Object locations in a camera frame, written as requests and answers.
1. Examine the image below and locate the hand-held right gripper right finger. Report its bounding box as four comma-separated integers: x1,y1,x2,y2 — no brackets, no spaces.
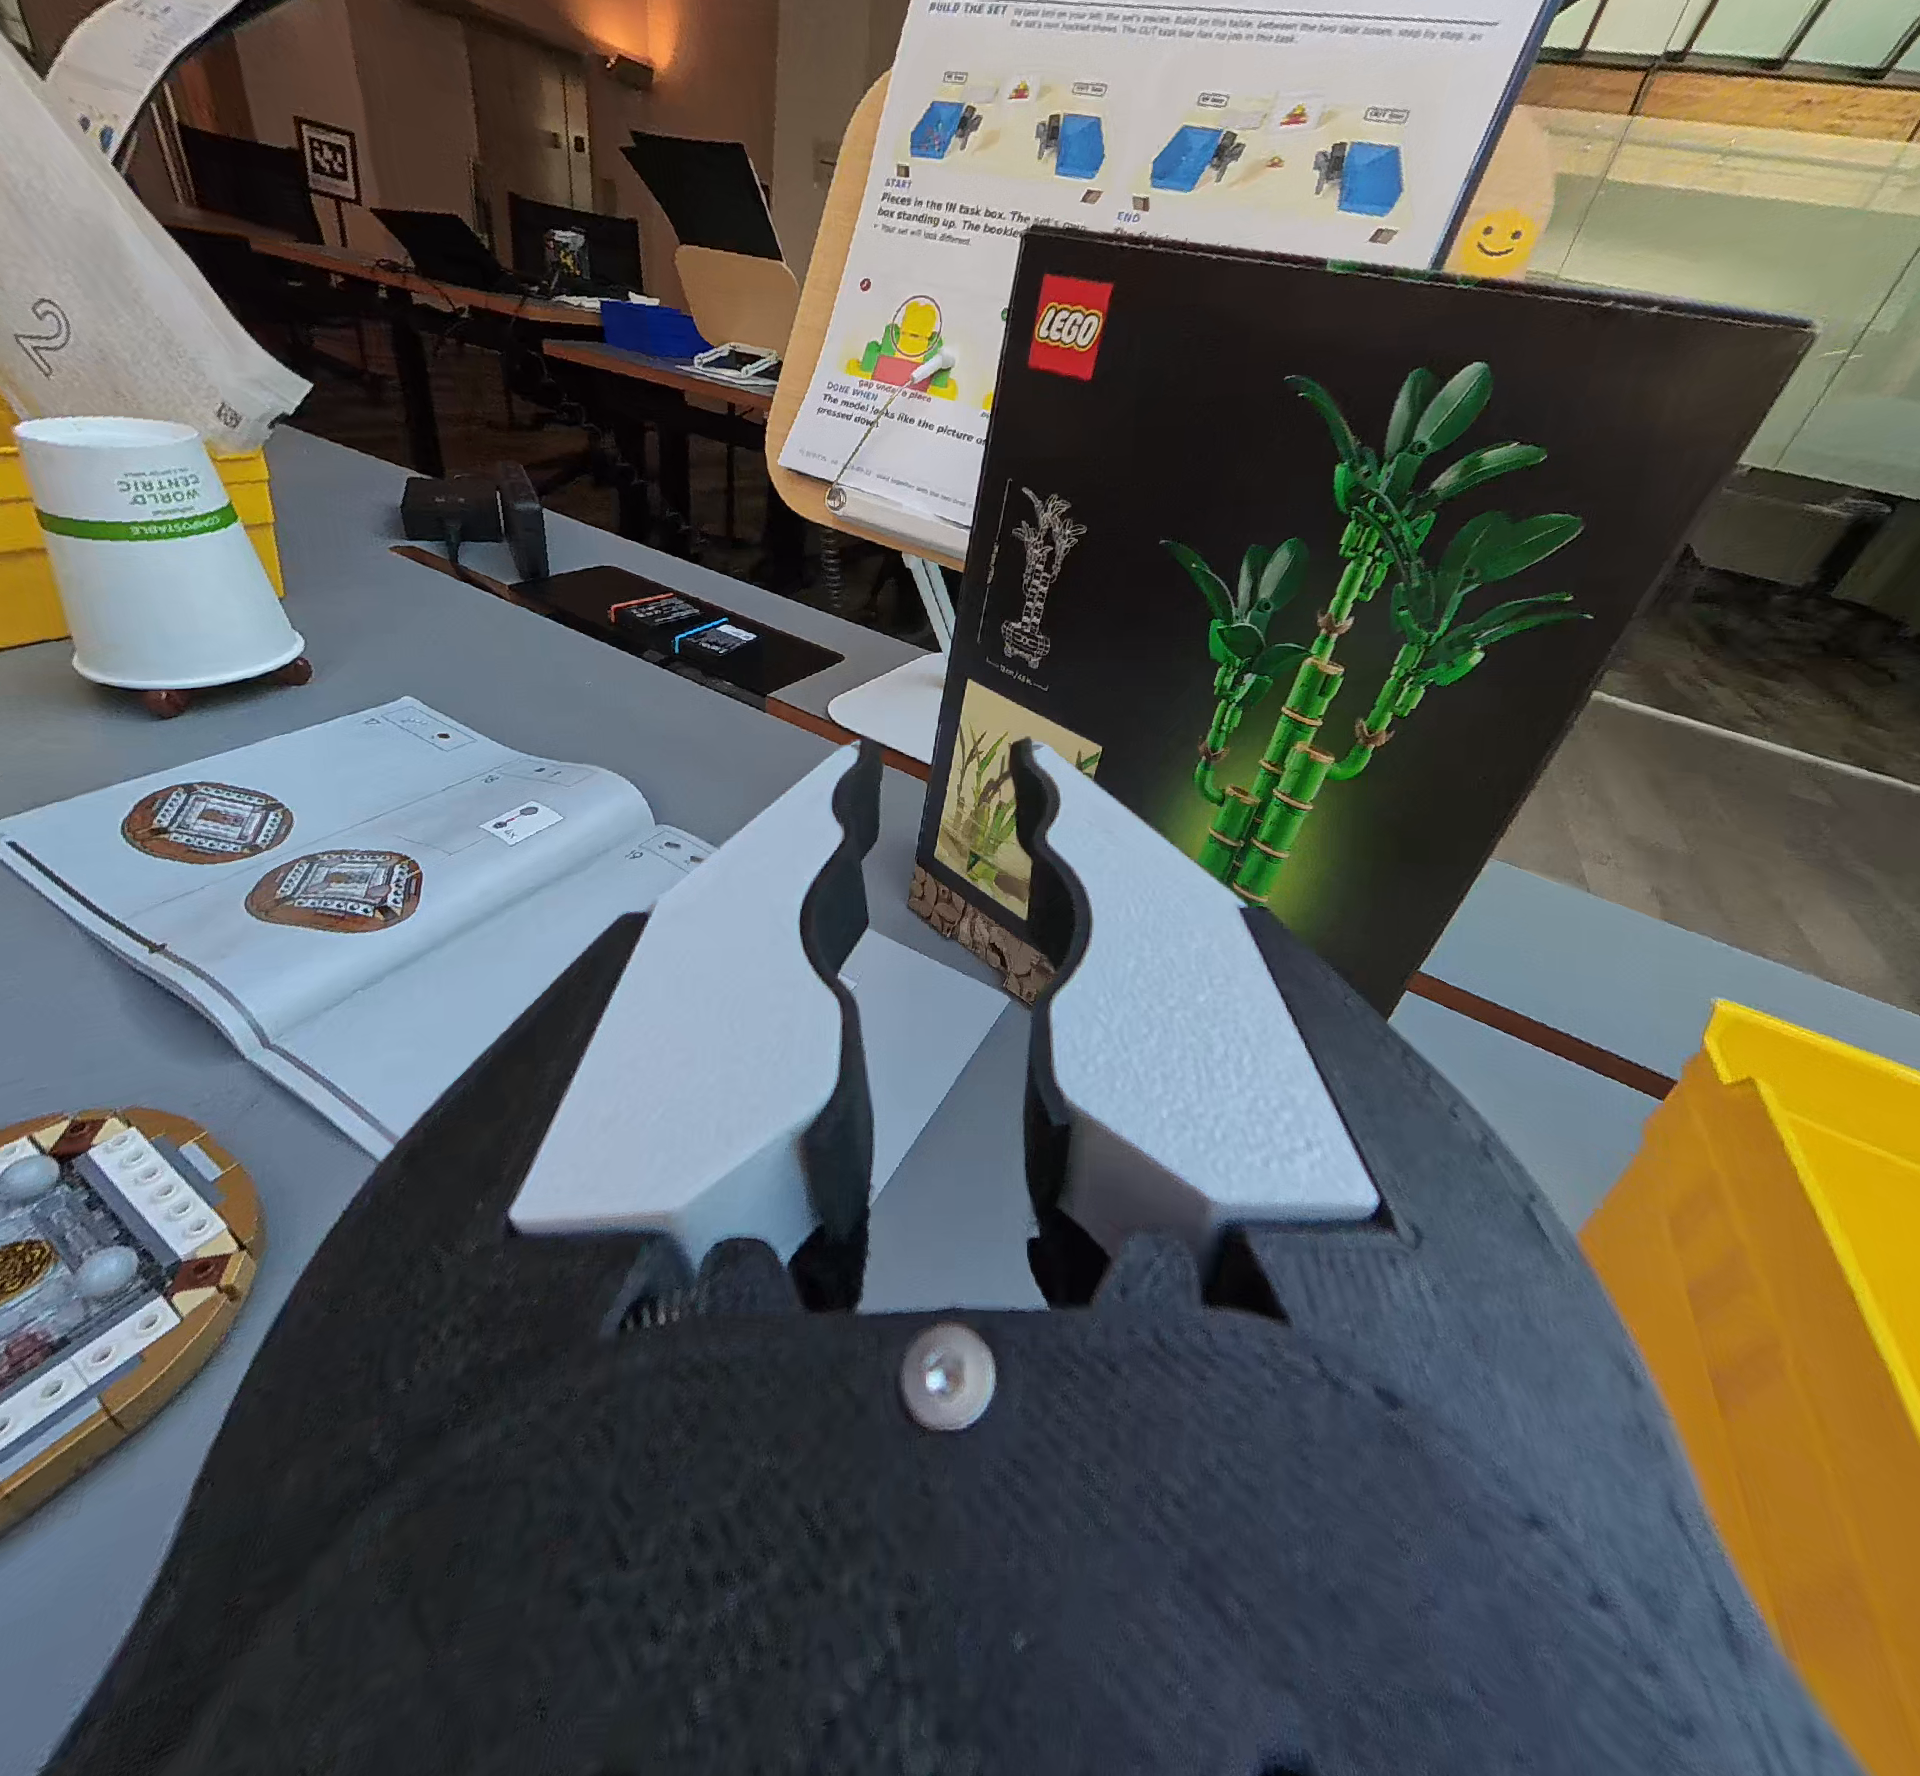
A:
1006,740,1381,1305

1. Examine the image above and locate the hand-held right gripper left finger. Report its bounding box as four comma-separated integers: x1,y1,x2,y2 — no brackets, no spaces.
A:
509,740,885,1315

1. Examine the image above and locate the black lego set box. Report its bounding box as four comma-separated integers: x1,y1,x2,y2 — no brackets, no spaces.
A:
908,229,1816,1020

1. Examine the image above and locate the round brown lego model base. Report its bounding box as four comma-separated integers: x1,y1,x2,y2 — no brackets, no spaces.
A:
0,1109,264,1529

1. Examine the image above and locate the open instruction booklet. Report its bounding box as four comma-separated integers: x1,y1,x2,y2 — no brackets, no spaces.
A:
0,696,718,1159

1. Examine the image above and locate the white stand base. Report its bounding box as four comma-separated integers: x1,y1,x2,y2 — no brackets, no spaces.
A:
827,652,950,767

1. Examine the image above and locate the black flat tray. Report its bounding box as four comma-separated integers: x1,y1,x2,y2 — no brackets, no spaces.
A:
509,565,844,711

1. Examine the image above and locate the black power adapter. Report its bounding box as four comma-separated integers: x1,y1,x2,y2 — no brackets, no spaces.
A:
401,471,504,543

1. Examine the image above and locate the yellow plastic bin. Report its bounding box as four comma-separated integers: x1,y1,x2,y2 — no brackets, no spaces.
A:
1578,999,1920,1776

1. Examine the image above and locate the long wooden background table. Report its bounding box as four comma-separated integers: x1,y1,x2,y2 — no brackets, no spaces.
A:
246,238,782,562

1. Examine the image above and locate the white paper cup green band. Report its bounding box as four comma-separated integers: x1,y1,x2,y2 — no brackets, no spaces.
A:
16,415,307,689

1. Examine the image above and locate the blue plastic bin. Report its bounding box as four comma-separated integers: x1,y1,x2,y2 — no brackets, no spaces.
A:
600,296,714,359

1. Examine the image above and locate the light wooden document stand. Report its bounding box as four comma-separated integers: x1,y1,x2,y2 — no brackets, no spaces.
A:
765,73,1563,571

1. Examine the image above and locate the wooden stand with black sheet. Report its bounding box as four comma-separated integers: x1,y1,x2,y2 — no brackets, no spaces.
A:
620,130,803,354

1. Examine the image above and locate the black monitor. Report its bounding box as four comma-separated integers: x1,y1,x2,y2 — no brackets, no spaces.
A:
509,192,645,300

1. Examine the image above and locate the stack of yellow bins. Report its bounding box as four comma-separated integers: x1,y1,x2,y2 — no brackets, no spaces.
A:
0,441,286,649

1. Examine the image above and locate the black laptop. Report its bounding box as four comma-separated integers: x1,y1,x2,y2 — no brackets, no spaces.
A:
373,208,504,292

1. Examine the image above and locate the white printed paper bag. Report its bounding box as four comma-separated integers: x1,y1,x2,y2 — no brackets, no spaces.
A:
0,36,315,449

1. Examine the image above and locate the white sheet on stand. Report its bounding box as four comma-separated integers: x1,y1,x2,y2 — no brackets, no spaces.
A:
45,0,321,164

